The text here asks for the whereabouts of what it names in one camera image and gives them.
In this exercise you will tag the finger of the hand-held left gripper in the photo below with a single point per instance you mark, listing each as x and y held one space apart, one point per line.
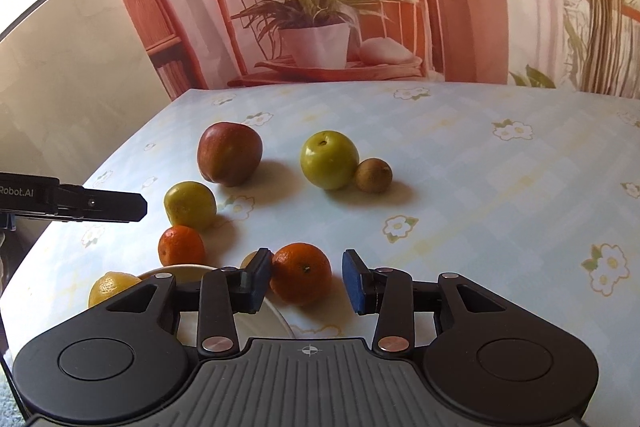
105 204

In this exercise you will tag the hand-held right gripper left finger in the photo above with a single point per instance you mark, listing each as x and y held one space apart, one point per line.
261 279

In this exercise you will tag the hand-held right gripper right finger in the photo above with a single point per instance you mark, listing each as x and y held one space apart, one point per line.
354 282

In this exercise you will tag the orange tangerine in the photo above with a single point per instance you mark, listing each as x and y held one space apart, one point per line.
181 247
302 274

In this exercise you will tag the cream white plate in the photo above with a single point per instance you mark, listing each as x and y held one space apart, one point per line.
260 324

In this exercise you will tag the yellow lemon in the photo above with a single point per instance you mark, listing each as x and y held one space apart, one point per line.
112 289

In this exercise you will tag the red apple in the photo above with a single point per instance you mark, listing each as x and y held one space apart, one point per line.
230 154

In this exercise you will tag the small yellow kumquat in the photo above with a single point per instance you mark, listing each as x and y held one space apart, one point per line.
248 261

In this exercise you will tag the small yellow-green apple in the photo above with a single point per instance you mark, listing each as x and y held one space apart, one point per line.
190 204

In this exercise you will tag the brown kiwi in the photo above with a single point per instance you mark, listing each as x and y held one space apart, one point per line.
374 176

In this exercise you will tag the green apple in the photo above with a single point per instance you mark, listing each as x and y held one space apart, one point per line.
330 162

